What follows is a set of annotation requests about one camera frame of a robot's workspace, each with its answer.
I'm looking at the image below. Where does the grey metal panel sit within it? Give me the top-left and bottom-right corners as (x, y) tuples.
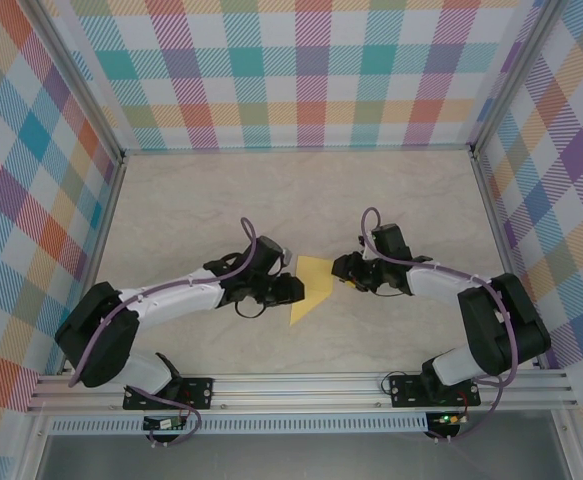
(35, 433), (572, 480)

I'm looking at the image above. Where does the aluminium frame post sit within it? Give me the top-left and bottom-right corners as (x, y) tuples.
(23, 0), (127, 161)
(470, 0), (572, 159)

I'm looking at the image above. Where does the left gripper thin black cable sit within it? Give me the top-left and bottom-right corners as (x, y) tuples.
(234, 299), (268, 321)

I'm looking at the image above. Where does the yellow square paper sheet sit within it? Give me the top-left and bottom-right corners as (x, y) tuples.
(289, 255), (335, 327)

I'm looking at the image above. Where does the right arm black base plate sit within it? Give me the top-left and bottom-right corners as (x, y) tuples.
(389, 373), (482, 409)

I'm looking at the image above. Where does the aluminium mounting rail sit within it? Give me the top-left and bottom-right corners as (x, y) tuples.
(30, 369), (580, 414)

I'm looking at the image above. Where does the slotted grey cable duct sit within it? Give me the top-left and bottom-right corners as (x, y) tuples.
(49, 412), (430, 435)

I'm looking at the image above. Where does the aluminium side rail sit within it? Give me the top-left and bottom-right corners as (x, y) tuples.
(469, 144), (552, 371)
(58, 152), (128, 376)

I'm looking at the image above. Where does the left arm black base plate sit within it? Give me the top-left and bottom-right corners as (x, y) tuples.
(122, 377), (216, 411)

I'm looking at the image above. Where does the small green circuit board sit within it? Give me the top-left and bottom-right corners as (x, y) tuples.
(143, 415), (188, 431)

